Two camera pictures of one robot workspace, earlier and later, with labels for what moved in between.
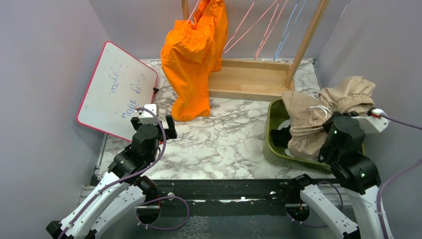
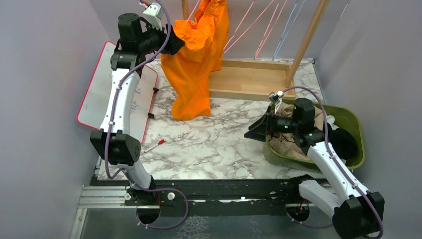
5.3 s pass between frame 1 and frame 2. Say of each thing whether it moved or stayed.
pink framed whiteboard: stayed
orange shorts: stayed
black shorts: moved
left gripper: moved
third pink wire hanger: stayed
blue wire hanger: stayed
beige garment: moved
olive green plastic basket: stayed
